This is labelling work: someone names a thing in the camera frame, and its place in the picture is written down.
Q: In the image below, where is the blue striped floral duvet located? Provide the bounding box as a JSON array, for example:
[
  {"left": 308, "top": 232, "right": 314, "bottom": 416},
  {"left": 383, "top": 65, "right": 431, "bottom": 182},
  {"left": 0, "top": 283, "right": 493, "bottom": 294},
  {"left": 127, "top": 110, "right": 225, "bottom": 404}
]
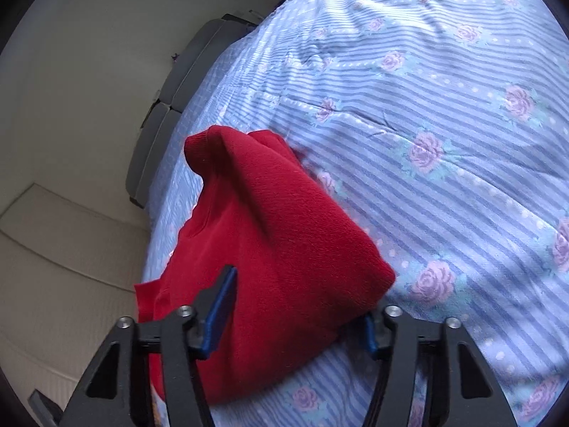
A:
[{"left": 142, "top": 0, "right": 569, "bottom": 427}]

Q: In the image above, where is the grey padded headboard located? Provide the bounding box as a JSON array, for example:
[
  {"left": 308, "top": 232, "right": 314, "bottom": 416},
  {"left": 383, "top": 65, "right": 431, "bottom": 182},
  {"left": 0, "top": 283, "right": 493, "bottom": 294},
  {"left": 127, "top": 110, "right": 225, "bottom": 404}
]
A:
[{"left": 124, "top": 13, "right": 263, "bottom": 210}]

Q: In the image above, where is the dark grey object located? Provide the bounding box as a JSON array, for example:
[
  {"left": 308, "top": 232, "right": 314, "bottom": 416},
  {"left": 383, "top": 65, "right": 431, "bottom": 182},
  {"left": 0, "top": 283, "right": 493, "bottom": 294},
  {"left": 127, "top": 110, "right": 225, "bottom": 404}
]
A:
[{"left": 28, "top": 389, "right": 64, "bottom": 424}]

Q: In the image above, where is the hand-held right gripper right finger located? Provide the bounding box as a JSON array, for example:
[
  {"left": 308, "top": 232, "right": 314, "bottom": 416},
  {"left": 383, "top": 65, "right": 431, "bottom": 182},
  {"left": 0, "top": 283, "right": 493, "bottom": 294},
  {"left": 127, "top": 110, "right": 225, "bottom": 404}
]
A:
[{"left": 362, "top": 305, "right": 519, "bottom": 427}]

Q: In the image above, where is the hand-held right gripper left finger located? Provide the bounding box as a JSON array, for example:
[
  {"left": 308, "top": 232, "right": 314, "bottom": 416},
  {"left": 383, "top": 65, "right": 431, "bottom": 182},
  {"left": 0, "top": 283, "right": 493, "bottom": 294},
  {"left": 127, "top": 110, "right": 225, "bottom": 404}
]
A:
[{"left": 62, "top": 265, "right": 238, "bottom": 427}]

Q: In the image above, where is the red cartoon print sweater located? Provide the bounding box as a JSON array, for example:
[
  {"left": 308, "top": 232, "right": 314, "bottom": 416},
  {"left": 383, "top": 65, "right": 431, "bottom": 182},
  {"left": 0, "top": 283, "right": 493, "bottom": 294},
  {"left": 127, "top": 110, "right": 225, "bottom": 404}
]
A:
[{"left": 133, "top": 125, "right": 397, "bottom": 406}]

